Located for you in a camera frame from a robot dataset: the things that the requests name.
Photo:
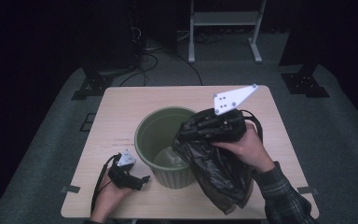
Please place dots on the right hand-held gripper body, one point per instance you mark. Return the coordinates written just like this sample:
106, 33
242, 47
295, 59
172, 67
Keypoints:
233, 127

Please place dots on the black metal stand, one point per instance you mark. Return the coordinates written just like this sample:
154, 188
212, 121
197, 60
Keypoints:
93, 87
304, 84

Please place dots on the person's right hand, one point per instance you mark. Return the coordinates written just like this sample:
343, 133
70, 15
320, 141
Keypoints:
251, 149

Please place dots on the grey tape strip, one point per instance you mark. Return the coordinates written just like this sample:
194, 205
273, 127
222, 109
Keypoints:
71, 188
307, 190

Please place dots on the black plastic garbage bag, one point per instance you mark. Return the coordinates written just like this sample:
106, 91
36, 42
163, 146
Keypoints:
220, 177

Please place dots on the white metal stand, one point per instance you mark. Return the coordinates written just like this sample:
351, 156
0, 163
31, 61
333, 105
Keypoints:
225, 18

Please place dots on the green plastic bucket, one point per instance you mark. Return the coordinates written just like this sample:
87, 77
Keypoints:
155, 133

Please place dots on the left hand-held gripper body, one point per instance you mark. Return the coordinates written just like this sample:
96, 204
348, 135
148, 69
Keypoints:
122, 179

